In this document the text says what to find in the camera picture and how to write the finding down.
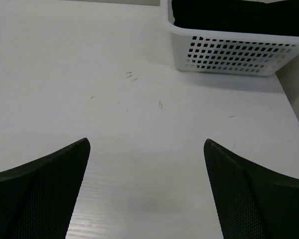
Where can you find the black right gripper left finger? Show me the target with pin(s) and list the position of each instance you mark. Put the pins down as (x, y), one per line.
(37, 199)

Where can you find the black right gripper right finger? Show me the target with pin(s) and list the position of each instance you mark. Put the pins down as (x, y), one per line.
(252, 201)

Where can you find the black skirt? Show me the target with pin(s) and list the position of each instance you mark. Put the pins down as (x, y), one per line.
(276, 18)

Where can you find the white perforated plastic basket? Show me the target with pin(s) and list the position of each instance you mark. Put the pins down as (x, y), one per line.
(227, 52)

